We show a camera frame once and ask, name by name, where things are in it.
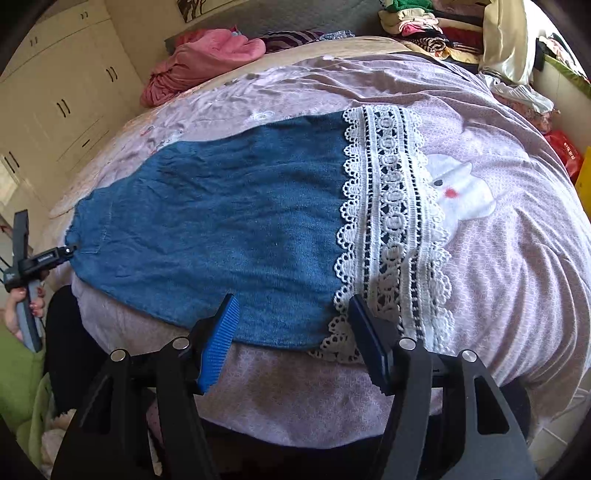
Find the striped purple pillow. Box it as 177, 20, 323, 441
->
260, 30, 324, 53

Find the cream curtain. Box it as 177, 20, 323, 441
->
479, 0, 538, 85

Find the pink crumpled blanket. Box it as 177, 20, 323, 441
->
140, 29, 266, 108

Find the left hand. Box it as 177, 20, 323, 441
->
2, 285, 47, 342

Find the blue denim pants lace hem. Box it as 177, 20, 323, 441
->
65, 105, 453, 363

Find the red bag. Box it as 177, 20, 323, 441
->
544, 130, 584, 183

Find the stack of folded clothes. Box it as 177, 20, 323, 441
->
379, 0, 490, 66

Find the cream wardrobe with black handles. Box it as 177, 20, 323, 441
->
1, 1, 142, 215

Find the yellow box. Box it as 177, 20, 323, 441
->
575, 147, 591, 216

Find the wall painting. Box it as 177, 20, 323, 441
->
175, 0, 239, 23

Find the lilac cartoon print quilt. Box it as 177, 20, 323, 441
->
44, 53, 590, 448

